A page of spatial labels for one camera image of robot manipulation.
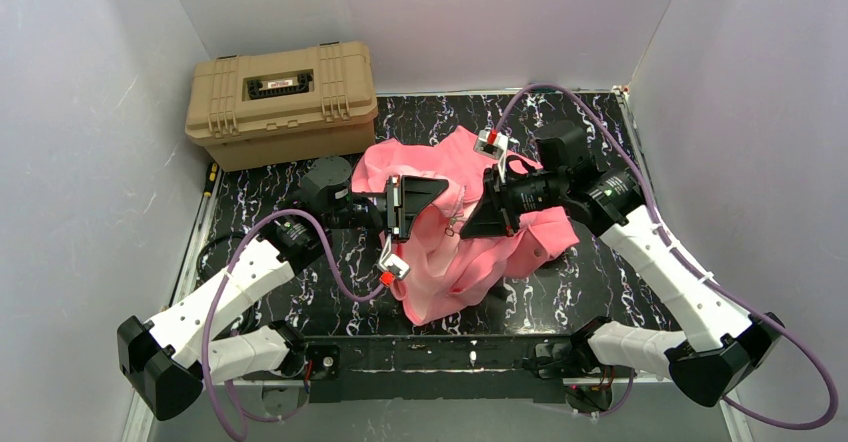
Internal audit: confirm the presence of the tan plastic tool case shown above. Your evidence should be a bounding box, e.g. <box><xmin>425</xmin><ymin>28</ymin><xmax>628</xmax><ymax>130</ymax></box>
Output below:
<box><xmin>185</xmin><ymin>41</ymin><xmax>378</xmax><ymax>172</ymax></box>

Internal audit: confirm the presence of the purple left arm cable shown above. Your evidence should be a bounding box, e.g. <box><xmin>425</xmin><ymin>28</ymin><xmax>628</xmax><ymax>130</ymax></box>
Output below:
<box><xmin>200</xmin><ymin>210</ymin><xmax>392</xmax><ymax>442</ymax></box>

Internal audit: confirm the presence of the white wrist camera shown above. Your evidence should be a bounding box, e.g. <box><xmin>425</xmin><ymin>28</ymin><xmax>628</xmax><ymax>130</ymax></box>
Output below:
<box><xmin>473</xmin><ymin>129</ymin><xmax>509</xmax><ymax>182</ymax></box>
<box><xmin>377</xmin><ymin>235</ymin><xmax>410</xmax><ymax>286</ymax></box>

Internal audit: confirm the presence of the black coiled cable bundle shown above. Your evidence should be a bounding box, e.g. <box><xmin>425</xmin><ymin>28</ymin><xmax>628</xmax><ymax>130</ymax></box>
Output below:
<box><xmin>195</xmin><ymin>232</ymin><xmax>266</xmax><ymax>281</ymax></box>

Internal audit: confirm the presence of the pink zip-up jacket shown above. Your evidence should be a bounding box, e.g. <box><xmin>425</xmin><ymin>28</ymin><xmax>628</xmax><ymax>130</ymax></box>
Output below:
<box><xmin>352</xmin><ymin>127</ymin><xmax>579</xmax><ymax>326</ymax></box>

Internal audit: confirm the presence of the yellow black handled screwdriver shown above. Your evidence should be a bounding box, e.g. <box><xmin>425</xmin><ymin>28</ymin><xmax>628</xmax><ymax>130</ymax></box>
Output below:
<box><xmin>203</xmin><ymin>162</ymin><xmax>220</xmax><ymax>198</ymax></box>

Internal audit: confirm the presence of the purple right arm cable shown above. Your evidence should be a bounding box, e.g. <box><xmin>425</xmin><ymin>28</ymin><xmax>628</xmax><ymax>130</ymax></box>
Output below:
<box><xmin>493</xmin><ymin>83</ymin><xmax>839</xmax><ymax>431</ymax></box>

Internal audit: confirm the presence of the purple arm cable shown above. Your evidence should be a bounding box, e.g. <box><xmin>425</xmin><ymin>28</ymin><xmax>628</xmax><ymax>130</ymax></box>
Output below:
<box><xmin>493</xmin><ymin>83</ymin><xmax>839</xmax><ymax>431</ymax></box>
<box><xmin>200</xmin><ymin>210</ymin><xmax>392</xmax><ymax>442</ymax></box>

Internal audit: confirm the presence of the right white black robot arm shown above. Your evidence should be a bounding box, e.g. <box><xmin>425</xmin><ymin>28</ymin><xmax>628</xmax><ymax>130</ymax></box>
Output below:
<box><xmin>460</xmin><ymin>124</ymin><xmax>779</xmax><ymax>407</ymax></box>

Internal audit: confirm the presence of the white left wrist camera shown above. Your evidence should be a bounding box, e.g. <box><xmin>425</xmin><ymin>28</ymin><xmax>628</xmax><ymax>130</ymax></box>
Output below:
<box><xmin>377</xmin><ymin>235</ymin><xmax>410</xmax><ymax>286</ymax></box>

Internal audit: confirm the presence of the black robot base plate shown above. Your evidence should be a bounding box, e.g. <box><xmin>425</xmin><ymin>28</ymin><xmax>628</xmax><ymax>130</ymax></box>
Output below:
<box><xmin>241</xmin><ymin>334</ymin><xmax>637</xmax><ymax>406</ymax></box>

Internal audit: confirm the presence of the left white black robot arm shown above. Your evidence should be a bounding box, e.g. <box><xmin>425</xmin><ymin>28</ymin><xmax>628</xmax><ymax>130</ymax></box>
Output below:
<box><xmin>117</xmin><ymin>156</ymin><xmax>449</xmax><ymax>421</ymax></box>

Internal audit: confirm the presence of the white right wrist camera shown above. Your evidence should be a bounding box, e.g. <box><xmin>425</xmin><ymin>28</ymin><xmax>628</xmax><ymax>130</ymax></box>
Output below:
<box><xmin>473</xmin><ymin>129</ymin><xmax>509</xmax><ymax>182</ymax></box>

